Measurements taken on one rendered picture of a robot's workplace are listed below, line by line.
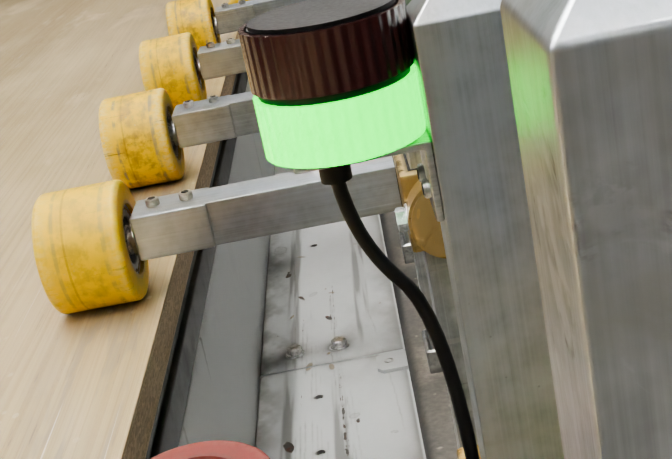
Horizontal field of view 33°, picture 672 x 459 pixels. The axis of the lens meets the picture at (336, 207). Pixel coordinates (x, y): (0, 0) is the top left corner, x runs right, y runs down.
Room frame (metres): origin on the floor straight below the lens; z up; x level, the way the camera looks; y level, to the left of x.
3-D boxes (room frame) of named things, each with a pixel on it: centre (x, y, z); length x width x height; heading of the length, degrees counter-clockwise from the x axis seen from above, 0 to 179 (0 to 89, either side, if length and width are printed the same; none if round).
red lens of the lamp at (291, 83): (0.40, -0.01, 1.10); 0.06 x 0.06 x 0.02
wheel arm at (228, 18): (1.44, -0.11, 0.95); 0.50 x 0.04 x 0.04; 88
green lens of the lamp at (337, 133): (0.40, -0.01, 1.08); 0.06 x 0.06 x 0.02
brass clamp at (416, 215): (0.67, -0.07, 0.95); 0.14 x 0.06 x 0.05; 178
